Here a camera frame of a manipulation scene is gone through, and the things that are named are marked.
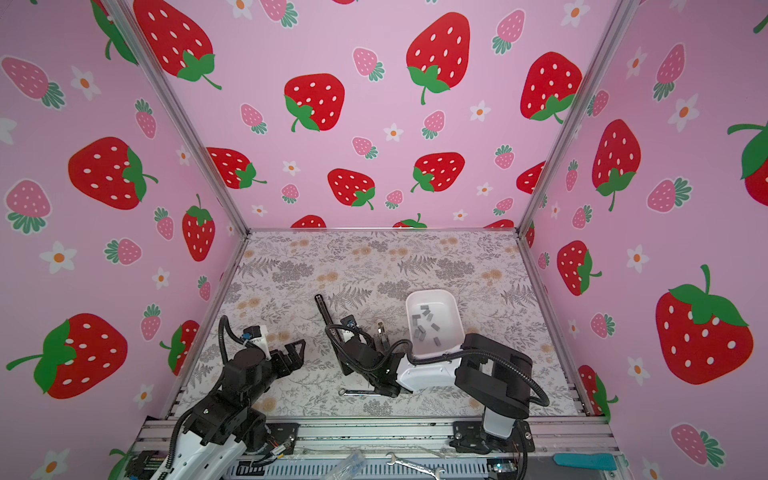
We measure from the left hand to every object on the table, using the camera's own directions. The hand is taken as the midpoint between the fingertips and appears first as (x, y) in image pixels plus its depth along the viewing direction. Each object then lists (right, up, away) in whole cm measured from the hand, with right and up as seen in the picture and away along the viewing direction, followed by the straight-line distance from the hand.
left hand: (293, 346), depth 80 cm
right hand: (+12, -1, +3) cm, 12 cm away
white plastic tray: (+41, +3, +16) cm, 44 cm away
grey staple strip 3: (+41, +2, +13) cm, 43 cm away
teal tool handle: (+76, -25, -9) cm, 80 cm away
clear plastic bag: (+16, -26, -11) cm, 32 cm away
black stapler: (+8, -1, +13) cm, 15 cm away
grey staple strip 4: (+38, +7, +18) cm, 43 cm away
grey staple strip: (+35, 0, +13) cm, 38 cm away
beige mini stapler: (+24, 0, +11) cm, 26 cm away
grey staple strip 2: (+41, -2, +11) cm, 42 cm away
